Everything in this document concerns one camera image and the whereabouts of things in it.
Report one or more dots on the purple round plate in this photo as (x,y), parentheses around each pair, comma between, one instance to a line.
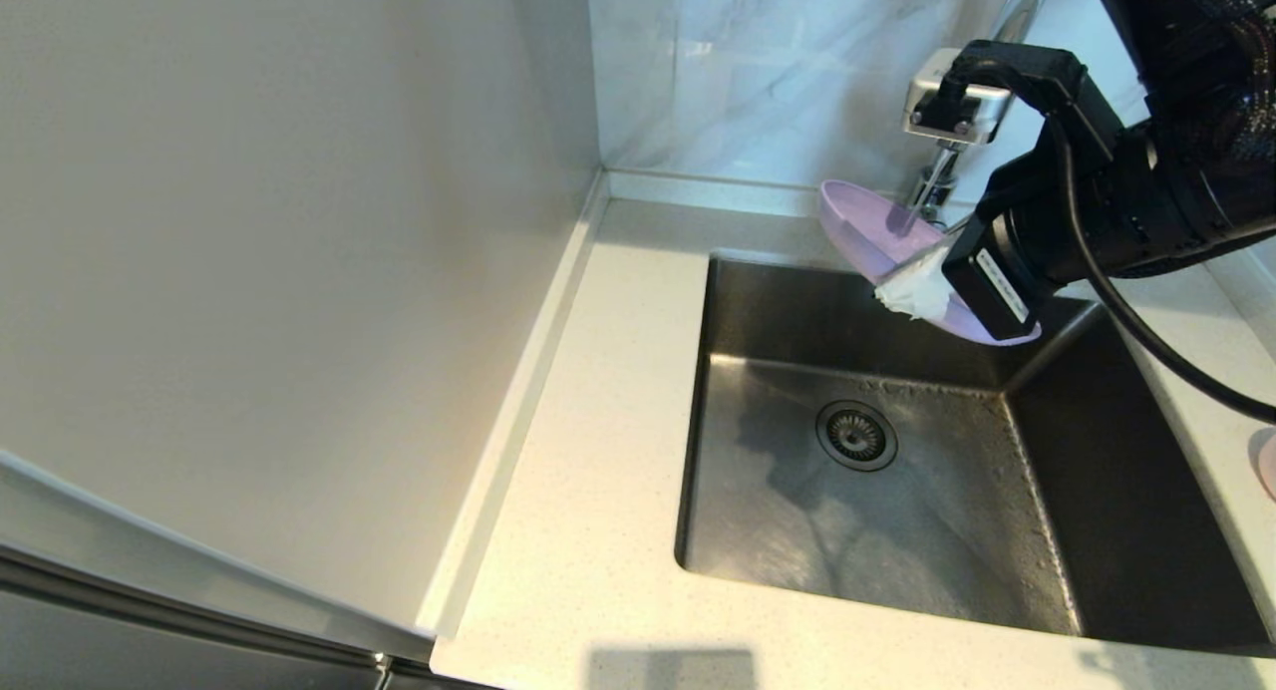
(877,226)

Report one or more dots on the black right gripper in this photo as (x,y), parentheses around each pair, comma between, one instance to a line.
(1037,241)

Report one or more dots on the stainless steel sink basin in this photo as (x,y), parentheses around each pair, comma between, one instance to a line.
(897,540)

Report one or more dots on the chrome kitchen faucet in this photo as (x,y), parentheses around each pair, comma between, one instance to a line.
(932,186)

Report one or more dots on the pink cup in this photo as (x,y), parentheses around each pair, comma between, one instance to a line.
(1269,466)

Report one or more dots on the stainless steel appliance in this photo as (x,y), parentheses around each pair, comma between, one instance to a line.
(100,630)

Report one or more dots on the metal sink drain strainer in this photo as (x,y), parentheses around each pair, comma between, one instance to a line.
(856,437)

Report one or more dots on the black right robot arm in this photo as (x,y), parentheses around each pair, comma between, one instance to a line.
(1216,92)

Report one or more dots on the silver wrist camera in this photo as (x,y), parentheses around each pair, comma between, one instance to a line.
(947,102)

